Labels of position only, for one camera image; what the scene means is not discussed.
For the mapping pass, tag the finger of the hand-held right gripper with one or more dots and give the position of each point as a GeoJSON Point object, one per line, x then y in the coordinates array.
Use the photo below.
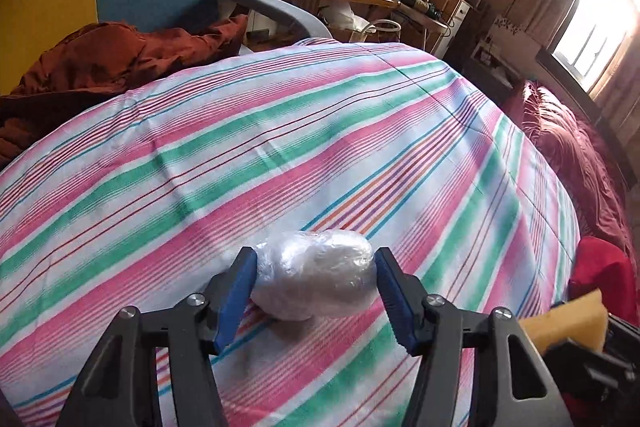
{"type": "Point", "coordinates": [590, 369]}
{"type": "Point", "coordinates": [622, 332]}

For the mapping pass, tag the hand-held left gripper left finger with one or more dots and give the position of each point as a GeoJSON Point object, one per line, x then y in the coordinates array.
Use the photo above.
{"type": "Point", "coordinates": [237, 302]}

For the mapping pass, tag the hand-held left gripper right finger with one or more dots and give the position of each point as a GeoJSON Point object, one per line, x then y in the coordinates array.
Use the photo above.
{"type": "Point", "coordinates": [400, 307]}

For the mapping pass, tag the yellow sponge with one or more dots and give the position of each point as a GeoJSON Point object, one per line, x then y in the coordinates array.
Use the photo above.
{"type": "Point", "coordinates": [565, 319]}

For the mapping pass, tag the white plastic-wrapped ball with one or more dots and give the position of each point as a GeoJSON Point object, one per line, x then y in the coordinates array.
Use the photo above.
{"type": "Point", "coordinates": [315, 272]}

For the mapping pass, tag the red cloth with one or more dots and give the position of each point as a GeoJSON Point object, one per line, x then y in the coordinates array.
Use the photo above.
{"type": "Point", "coordinates": [605, 267]}

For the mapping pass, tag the striped pink green bedsheet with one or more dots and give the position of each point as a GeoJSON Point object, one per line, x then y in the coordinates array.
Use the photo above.
{"type": "Point", "coordinates": [300, 132]}

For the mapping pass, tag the maroon bedspread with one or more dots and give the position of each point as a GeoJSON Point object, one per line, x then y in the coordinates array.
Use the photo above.
{"type": "Point", "coordinates": [575, 157]}

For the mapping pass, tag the rust brown jacket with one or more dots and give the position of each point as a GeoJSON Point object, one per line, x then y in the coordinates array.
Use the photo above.
{"type": "Point", "coordinates": [100, 62]}

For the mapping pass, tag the white cabinet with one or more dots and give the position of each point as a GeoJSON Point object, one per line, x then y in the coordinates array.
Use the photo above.
{"type": "Point", "coordinates": [457, 27]}

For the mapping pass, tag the white plastic bag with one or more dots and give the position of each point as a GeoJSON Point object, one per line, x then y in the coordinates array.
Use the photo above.
{"type": "Point", "coordinates": [342, 19]}

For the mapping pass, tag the window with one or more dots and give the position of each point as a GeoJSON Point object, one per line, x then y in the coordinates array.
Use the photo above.
{"type": "Point", "coordinates": [590, 32]}

